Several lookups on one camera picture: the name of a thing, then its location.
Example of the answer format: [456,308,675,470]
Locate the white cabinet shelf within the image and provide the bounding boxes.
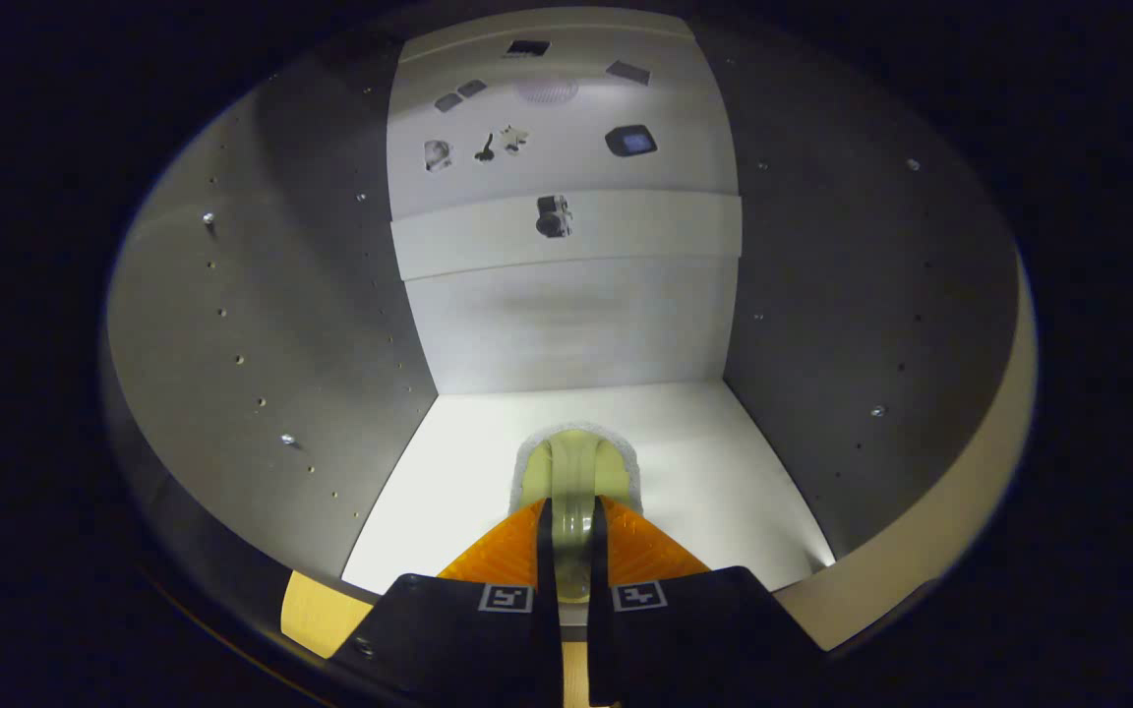
[342,382,836,596]

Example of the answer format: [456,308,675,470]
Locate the dark grey cabinet body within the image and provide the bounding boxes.
[102,5,1025,640]

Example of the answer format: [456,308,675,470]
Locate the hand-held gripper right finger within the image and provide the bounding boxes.
[586,495,826,708]

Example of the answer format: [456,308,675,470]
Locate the pale green plastic item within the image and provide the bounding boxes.
[510,428,644,603]

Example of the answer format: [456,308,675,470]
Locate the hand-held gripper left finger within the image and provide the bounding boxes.
[324,497,565,708]

